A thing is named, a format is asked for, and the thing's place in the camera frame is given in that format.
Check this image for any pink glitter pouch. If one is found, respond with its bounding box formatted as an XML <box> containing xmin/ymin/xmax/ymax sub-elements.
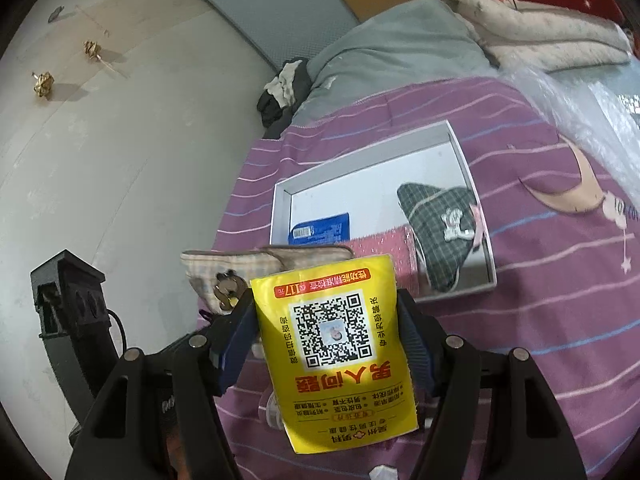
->
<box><xmin>345</xmin><ymin>224</ymin><xmax>418</xmax><ymax>291</ymax></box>

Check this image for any blue foil packet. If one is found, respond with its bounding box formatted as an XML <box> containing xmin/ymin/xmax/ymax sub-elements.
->
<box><xmin>287</xmin><ymin>211</ymin><xmax>352</xmax><ymax>247</ymax></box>

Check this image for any dark clothing heap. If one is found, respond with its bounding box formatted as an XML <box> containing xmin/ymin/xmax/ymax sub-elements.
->
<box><xmin>256</xmin><ymin>57</ymin><xmax>313</xmax><ymax>128</ymax></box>

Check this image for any folded cream quilt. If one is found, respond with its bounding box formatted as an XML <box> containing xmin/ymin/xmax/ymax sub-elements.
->
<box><xmin>437</xmin><ymin>0</ymin><xmax>633</xmax><ymax>68</ymax></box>

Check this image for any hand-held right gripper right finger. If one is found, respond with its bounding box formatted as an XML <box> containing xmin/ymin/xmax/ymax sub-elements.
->
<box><xmin>395</xmin><ymin>287</ymin><xmax>588</xmax><ymax>480</ymax></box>

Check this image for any green plaid pouch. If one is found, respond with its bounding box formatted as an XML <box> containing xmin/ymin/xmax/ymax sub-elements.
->
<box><xmin>396</xmin><ymin>181</ymin><xmax>488</xmax><ymax>293</ymax></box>

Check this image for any clear plastic sheet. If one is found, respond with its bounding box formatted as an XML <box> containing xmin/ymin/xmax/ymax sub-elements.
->
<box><xmin>505</xmin><ymin>57</ymin><xmax>640</xmax><ymax>201</ymax></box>

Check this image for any grey blanket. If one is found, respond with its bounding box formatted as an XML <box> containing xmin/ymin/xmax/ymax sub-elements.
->
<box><xmin>290</xmin><ymin>0</ymin><xmax>501</xmax><ymax>128</ymax></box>

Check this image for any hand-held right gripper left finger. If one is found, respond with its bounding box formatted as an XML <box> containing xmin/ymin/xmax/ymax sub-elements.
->
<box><xmin>65</xmin><ymin>290</ymin><xmax>261</xmax><ymax>480</ymax></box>

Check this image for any beige plaid pouch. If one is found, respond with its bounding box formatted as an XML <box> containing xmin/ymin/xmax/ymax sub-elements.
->
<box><xmin>180</xmin><ymin>244</ymin><xmax>353</xmax><ymax>316</ymax></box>

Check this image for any white shallow box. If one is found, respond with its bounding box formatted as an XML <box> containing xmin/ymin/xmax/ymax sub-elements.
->
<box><xmin>269</xmin><ymin>120</ymin><xmax>498</xmax><ymax>306</ymax></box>

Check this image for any grey panel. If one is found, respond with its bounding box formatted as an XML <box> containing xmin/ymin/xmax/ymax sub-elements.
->
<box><xmin>160</xmin><ymin>0</ymin><xmax>361</xmax><ymax>73</ymax></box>

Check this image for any yellow printed packet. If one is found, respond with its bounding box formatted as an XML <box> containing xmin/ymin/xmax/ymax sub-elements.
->
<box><xmin>250</xmin><ymin>254</ymin><xmax>420</xmax><ymax>456</ymax></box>

